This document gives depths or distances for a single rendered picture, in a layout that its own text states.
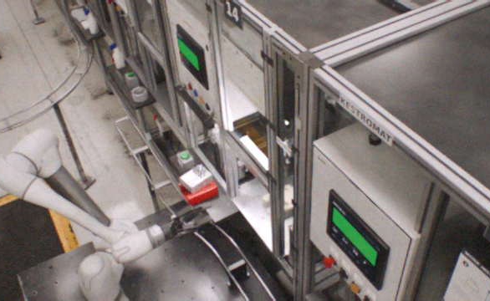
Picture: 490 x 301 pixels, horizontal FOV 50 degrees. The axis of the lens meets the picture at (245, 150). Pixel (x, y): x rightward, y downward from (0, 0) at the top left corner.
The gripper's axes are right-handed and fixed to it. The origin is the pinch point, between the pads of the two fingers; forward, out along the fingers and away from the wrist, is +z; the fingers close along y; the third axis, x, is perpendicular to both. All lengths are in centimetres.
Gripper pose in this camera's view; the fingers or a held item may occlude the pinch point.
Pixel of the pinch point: (205, 213)
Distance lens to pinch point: 225.6
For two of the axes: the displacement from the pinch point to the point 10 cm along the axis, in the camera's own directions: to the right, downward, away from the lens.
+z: 8.7, -3.8, 3.3
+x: -4.9, -5.7, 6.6
